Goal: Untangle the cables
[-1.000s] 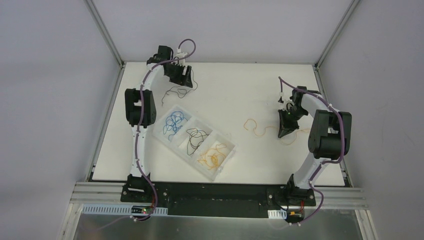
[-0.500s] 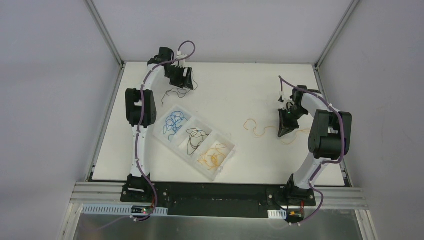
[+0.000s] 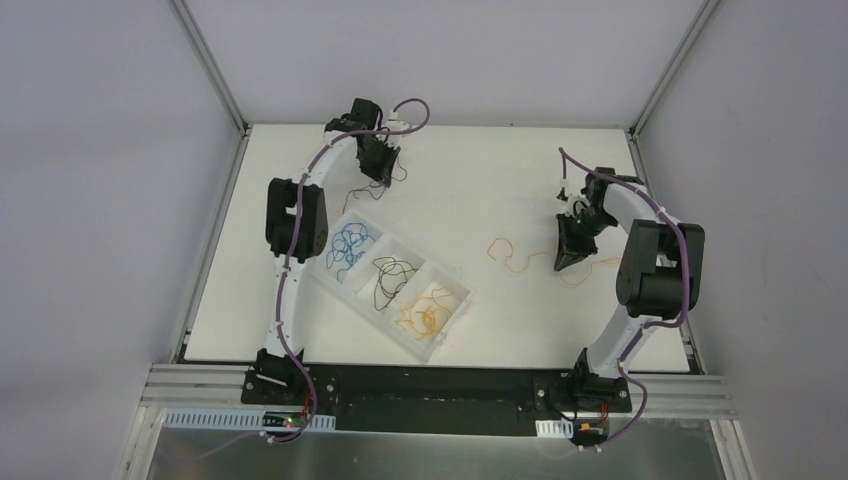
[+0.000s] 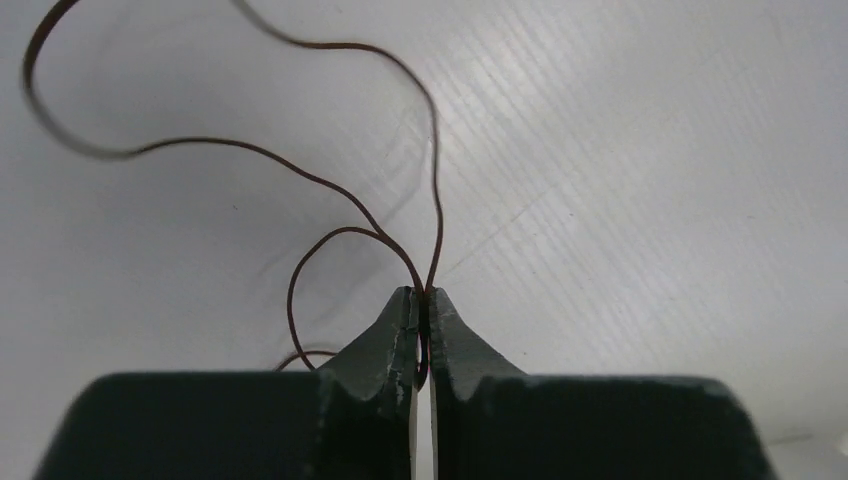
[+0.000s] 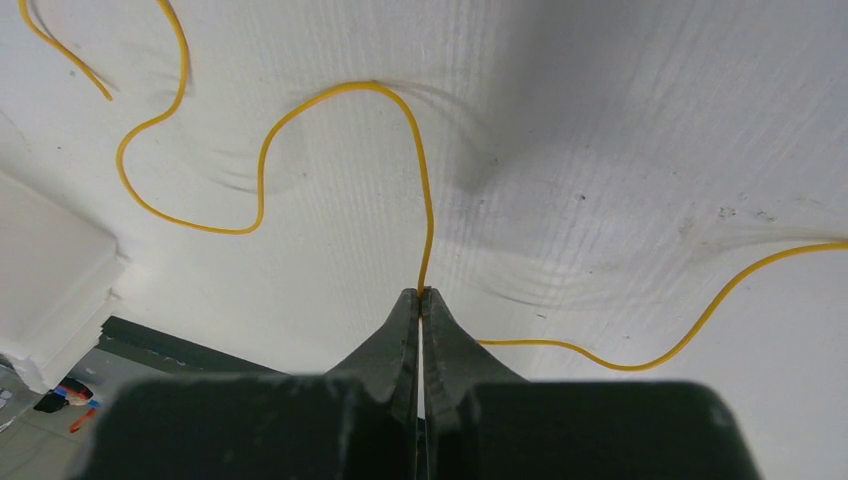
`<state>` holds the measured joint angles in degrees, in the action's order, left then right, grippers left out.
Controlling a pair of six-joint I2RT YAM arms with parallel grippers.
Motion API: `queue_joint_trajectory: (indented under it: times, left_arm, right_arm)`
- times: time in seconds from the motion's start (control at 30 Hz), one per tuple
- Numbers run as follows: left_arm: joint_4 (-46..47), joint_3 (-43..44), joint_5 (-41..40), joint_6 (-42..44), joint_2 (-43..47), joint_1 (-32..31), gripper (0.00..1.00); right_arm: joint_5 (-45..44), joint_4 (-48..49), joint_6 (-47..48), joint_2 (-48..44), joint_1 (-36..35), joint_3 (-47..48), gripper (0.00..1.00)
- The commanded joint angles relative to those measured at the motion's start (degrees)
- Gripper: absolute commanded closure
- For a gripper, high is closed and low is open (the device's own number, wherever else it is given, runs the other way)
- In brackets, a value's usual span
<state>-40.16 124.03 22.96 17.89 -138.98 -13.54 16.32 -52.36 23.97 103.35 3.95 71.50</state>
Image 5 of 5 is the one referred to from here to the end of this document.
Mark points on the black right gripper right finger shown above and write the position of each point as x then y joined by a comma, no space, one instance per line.
484,421

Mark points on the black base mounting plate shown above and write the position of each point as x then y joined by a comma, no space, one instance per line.
169,354

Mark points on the white foam compartment tray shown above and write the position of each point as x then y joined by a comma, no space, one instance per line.
57,274

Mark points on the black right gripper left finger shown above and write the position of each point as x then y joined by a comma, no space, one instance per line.
356,421

